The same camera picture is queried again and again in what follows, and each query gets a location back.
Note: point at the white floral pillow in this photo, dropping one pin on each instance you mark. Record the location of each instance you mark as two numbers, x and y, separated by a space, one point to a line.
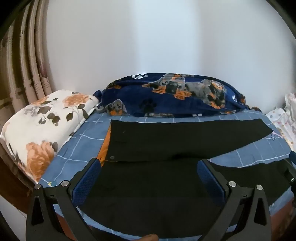
46 129

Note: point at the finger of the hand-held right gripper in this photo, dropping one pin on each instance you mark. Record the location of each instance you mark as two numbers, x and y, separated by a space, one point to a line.
291 169

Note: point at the navy dog print blanket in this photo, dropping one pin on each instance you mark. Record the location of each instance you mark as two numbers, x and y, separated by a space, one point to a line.
138 97

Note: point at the black pants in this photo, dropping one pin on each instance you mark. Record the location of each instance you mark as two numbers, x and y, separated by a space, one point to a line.
161 143

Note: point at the blue checked bed sheet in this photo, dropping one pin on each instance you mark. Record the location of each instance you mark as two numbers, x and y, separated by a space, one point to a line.
254 153

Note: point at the beige patterned curtain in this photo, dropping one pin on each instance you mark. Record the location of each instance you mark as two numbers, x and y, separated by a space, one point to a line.
27 69

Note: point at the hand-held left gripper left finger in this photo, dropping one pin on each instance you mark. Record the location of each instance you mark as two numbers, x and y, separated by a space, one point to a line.
89 176

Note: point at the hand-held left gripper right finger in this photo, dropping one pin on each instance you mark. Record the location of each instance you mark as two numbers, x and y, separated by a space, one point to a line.
208 178

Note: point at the orange mattress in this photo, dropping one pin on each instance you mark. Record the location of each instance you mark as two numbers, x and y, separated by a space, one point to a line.
60 222

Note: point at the white polka dot cloth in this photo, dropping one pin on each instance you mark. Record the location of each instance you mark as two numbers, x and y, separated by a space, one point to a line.
282 118

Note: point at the brown wooden bed frame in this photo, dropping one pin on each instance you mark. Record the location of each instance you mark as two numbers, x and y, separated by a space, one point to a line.
11 185

